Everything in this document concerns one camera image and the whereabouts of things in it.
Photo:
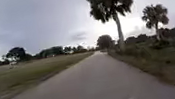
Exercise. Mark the round dark tree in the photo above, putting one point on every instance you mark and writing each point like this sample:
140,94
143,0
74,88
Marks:
105,41

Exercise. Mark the grey asphalt path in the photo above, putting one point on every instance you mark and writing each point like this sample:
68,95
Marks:
92,85

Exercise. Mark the tall palm tree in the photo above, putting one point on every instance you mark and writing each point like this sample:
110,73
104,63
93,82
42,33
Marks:
110,1

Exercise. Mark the distant line of trees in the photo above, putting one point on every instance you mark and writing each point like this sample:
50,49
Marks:
25,55

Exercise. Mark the short palm tree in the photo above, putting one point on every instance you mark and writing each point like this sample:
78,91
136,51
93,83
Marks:
154,16

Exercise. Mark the grass field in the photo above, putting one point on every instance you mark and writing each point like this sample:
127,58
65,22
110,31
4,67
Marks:
15,77

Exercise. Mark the grass verge with brush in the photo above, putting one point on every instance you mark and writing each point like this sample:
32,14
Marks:
164,60

